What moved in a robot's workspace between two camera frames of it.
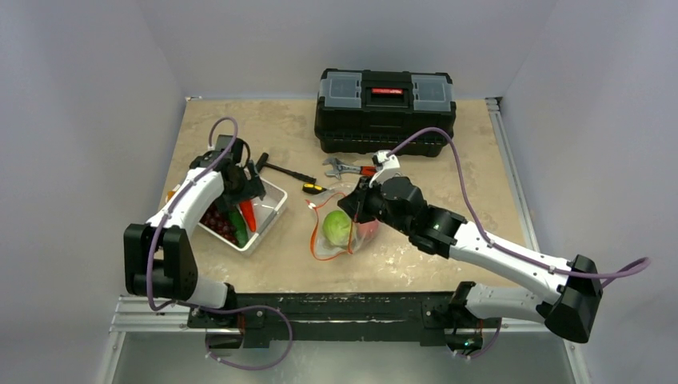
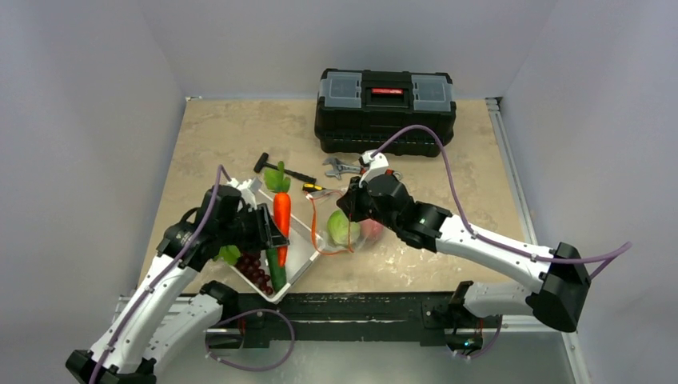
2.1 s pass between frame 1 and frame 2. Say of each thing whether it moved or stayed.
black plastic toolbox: stayed
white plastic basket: moved
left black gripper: moved
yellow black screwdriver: stayed
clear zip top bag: stayed
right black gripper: stayed
